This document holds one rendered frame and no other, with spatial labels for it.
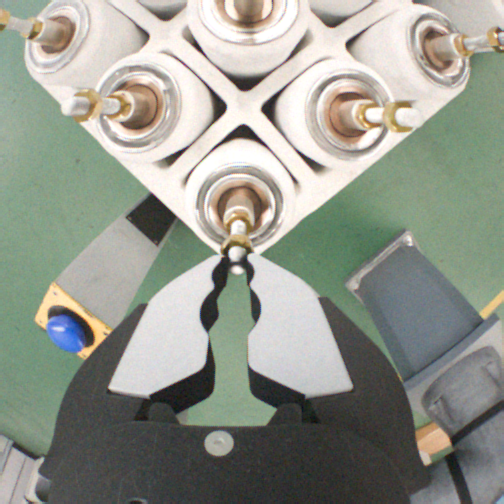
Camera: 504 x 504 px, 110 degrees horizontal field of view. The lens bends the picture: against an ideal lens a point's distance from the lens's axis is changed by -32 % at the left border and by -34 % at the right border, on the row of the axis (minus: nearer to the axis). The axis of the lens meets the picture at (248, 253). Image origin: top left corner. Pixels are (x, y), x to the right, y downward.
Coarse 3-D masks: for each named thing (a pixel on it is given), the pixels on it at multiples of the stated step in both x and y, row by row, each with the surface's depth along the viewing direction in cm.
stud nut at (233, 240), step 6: (234, 234) 15; (228, 240) 14; (234, 240) 14; (240, 240) 14; (246, 240) 14; (222, 246) 15; (228, 246) 14; (234, 246) 14; (240, 246) 14; (246, 246) 14; (252, 246) 15; (222, 252) 14; (228, 252) 14; (246, 252) 14; (252, 252) 14
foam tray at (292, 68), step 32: (128, 0) 16; (384, 0) 16; (160, 32) 19; (320, 32) 19; (352, 32) 19; (192, 64) 21; (288, 64) 21; (64, 96) 21; (224, 96) 23; (256, 96) 23; (224, 128) 24; (256, 128) 24; (160, 160) 28; (192, 160) 26; (288, 160) 26; (160, 192) 28; (320, 192) 28
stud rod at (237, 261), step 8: (232, 224) 17; (240, 224) 17; (232, 232) 16; (240, 232) 16; (232, 248) 14; (240, 248) 14; (232, 256) 13; (240, 256) 13; (232, 264) 13; (240, 264) 13; (232, 272) 13; (240, 272) 13
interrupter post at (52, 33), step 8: (48, 24) 10; (56, 24) 11; (40, 32) 10; (48, 32) 11; (56, 32) 12; (64, 32) 13; (32, 40) 10; (40, 40) 11; (48, 40) 12; (56, 40) 12
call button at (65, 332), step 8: (56, 320) 18; (64, 320) 18; (72, 320) 19; (48, 328) 18; (56, 328) 18; (64, 328) 18; (72, 328) 18; (80, 328) 19; (56, 336) 18; (64, 336) 18; (72, 336) 18; (80, 336) 18; (56, 344) 19; (64, 344) 19; (72, 344) 18; (80, 344) 18; (72, 352) 19
